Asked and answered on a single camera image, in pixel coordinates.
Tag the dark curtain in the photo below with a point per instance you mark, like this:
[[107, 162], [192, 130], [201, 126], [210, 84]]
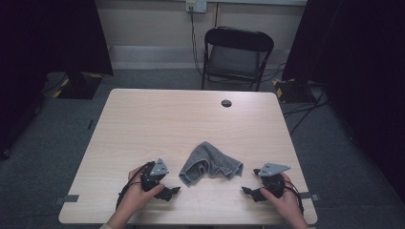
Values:
[[47, 41], [356, 63]]

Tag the person's right hand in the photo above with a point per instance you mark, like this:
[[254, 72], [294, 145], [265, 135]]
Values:
[[288, 202]]

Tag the black stand base yellow stripes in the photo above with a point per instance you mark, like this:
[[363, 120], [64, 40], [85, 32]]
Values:
[[291, 90], [78, 87]]

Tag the grey tape strip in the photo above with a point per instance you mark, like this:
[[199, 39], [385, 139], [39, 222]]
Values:
[[310, 196], [68, 198]]

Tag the black folding chair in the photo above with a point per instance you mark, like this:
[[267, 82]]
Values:
[[237, 60]]

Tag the person's left hand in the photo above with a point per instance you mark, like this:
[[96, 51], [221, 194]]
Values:
[[135, 197]]

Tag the white wall socket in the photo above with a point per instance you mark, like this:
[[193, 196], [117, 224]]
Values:
[[196, 5]]

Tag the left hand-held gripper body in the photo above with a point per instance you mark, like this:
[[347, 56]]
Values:
[[158, 168]]

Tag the grey towel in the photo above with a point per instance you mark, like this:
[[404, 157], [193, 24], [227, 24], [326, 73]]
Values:
[[210, 162]]

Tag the round black table grommet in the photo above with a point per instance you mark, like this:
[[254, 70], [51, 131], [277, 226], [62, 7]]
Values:
[[226, 103]]

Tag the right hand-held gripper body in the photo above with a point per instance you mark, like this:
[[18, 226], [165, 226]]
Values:
[[272, 169]]

